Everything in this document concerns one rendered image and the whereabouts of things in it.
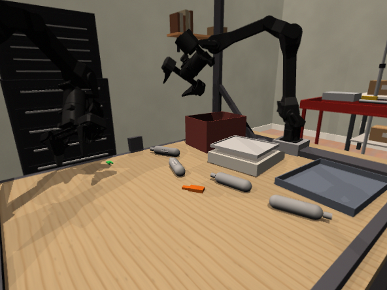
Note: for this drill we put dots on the red open-top box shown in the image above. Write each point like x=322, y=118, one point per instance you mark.
x=205, y=129

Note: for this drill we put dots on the silver co2 cylinder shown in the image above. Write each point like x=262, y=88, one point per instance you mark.
x=232, y=181

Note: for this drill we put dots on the grey digital scale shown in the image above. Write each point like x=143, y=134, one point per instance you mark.
x=247, y=155

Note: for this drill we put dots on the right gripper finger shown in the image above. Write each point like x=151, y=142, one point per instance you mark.
x=86, y=135
x=57, y=149

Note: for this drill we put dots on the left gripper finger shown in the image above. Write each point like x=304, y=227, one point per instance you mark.
x=189, y=91
x=166, y=77

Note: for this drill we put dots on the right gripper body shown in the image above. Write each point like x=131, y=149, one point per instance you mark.
x=72, y=114

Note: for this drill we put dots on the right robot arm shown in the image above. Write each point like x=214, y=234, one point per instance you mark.
x=76, y=74

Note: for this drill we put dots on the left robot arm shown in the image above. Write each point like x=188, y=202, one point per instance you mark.
x=290, y=39

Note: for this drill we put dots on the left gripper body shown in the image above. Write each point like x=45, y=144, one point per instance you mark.
x=187, y=73

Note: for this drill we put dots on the grey gas cylinder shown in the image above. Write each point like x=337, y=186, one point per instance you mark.
x=176, y=166
x=174, y=152
x=301, y=208

